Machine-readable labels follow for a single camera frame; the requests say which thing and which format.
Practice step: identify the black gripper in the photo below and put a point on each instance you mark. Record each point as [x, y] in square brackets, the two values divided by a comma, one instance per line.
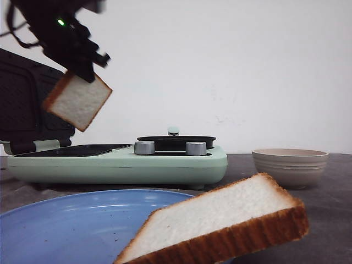
[67, 42]

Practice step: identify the white bread slice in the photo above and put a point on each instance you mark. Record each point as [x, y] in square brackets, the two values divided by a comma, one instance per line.
[237, 219]
[77, 101]

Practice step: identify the breakfast maker hinged lid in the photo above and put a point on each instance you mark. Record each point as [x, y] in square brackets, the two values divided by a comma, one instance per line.
[25, 84]

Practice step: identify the beige ribbed bowl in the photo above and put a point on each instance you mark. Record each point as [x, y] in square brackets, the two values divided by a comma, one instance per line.
[291, 168]

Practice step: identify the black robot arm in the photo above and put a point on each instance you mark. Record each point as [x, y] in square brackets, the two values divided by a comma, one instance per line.
[31, 10]

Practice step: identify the mint green breakfast maker base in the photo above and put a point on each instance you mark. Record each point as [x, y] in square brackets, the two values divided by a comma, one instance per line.
[118, 164]

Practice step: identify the left silver control knob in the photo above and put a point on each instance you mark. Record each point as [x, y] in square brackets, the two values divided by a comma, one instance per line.
[144, 148]

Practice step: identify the silver control knob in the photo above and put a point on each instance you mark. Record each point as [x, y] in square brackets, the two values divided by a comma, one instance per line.
[196, 148]
[144, 148]

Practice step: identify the black round frying pan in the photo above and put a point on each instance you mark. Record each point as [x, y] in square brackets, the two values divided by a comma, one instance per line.
[175, 142]

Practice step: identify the right silver control knob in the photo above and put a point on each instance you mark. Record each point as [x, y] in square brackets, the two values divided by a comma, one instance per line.
[196, 148]

